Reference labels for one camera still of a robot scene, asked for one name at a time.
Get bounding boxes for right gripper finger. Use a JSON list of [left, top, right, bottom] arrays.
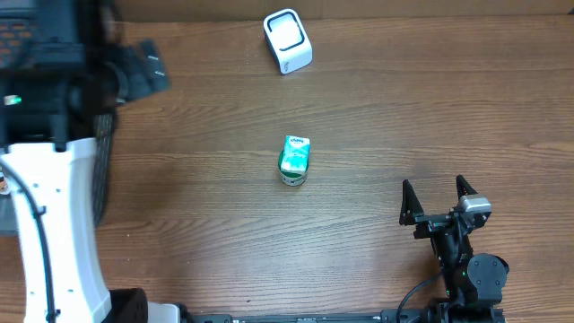
[[456, 174, 477, 198], [399, 179, 424, 225]]

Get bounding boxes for green lid white jar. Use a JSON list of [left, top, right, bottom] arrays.
[[277, 151, 309, 187]]

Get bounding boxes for teal tissue pack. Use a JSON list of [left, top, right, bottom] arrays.
[[279, 135, 310, 174]]

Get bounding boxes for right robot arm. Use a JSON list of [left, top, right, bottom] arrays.
[[395, 175, 509, 323]]

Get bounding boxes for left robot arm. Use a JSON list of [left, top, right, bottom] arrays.
[[1, 1, 187, 322]]

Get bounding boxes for white barcode scanner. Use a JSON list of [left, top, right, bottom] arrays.
[[263, 8, 313, 74]]

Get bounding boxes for grey plastic mesh basket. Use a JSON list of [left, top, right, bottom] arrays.
[[1, 16, 117, 224]]

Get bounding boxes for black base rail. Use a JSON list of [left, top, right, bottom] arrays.
[[181, 309, 507, 323]]

